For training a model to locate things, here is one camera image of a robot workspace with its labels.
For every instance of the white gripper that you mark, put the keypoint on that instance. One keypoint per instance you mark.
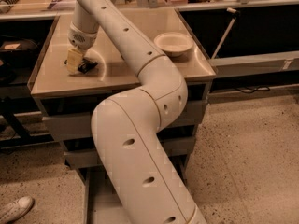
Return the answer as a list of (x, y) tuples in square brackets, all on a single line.
[(81, 38)]

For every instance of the grey top drawer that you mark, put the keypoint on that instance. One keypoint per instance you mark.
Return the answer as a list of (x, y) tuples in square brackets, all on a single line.
[(75, 126)]

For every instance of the grey drawer cabinet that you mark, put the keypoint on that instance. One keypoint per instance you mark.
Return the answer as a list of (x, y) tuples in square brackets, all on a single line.
[(57, 93)]

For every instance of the black bag on shelf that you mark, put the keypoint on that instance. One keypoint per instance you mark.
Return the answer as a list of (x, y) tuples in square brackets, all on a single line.
[(19, 53)]

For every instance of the grey open bottom drawer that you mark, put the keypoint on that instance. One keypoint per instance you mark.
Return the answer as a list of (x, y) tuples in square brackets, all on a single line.
[(102, 202)]

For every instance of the white ceramic bowl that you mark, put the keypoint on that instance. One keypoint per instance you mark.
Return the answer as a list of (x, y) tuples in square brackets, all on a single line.
[(173, 44)]

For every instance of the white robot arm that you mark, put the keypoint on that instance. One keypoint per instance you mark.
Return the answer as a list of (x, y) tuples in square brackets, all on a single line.
[(125, 125)]

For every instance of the black rxbar chocolate wrapper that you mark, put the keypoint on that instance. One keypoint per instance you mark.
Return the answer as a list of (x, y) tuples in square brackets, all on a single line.
[(83, 66)]

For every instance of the white sneaker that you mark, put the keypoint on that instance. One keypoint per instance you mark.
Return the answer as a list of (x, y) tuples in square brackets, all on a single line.
[(16, 209)]

